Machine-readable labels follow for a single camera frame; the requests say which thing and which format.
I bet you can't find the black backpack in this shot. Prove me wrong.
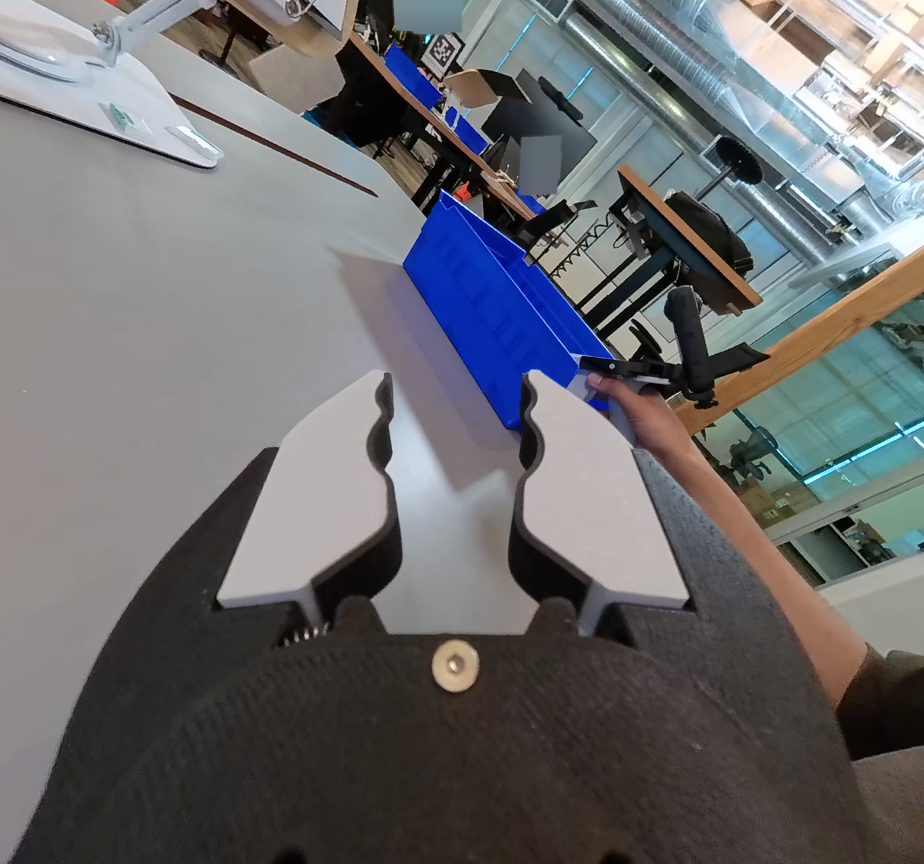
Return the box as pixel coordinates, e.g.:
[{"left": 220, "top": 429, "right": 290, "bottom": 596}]
[{"left": 662, "top": 190, "right": 755, "bottom": 296}]

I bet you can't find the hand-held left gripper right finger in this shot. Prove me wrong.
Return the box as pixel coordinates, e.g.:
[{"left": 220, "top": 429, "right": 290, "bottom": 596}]
[{"left": 509, "top": 371, "right": 692, "bottom": 637}]

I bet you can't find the black office chair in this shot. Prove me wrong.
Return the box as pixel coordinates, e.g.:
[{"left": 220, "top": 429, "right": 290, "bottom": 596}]
[{"left": 514, "top": 197, "right": 600, "bottom": 245}]

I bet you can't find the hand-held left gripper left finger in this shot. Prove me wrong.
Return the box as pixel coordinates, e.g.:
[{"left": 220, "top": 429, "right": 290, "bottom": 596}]
[{"left": 217, "top": 371, "right": 404, "bottom": 627}]

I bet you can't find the blue plastic bin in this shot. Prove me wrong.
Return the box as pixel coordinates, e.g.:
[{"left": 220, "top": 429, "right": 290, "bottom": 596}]
[{"left": 402, "top": 189, "right": 616, "bottom": 433}]

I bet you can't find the white sign board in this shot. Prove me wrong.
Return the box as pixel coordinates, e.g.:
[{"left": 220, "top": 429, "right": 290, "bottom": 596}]
[{"left": 248, "top": 44, "right": 345, "bottom": 116}]

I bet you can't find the wooden support post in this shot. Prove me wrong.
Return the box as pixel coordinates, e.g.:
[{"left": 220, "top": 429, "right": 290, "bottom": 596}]
[{"left": 677, "top": 246, "right": 924, "bottom": 437}]

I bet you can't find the tan cardboard sheet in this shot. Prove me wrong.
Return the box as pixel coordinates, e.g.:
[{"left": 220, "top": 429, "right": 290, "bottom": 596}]
[{"left": 442, "top": 68, "right": 529, "bottom": 108}]

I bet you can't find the white metal document stand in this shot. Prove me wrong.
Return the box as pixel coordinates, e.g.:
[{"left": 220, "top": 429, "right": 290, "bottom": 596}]
[{"left": 0, "top": 0, "right": 306, "bottom": 170}]

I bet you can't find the person's right hand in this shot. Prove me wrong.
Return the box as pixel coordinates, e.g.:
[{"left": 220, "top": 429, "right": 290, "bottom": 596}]
[{"left": 586, "top": 374, "right": 697, "bottom": 469}]

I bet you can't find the grey desk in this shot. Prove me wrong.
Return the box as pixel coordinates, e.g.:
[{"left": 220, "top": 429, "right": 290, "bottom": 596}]
[{"left": 0, "top": 0, "right": 531, "bottom": 858}]

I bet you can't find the wooden-top standing desk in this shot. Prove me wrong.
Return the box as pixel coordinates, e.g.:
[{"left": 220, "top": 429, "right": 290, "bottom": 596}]
[{"left": 576, "top": 164, "right": 765, "bottom": 347}]

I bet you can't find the black pole with round disc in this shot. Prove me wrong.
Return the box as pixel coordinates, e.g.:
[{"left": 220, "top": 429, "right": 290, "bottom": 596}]
[{"left": 695, "top": 136, "right": 764, "bottom": 202}]

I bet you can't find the blue bag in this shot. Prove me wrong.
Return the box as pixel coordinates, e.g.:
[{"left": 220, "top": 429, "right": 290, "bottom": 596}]
[{"left": 302, "top": 106, "right": 363, "bottom": 149}]

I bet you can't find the framed tag sign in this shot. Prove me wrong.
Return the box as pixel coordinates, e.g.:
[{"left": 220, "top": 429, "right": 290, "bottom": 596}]
[{"left": 422, "top": 32, "right": 466, "bottom": 79}]

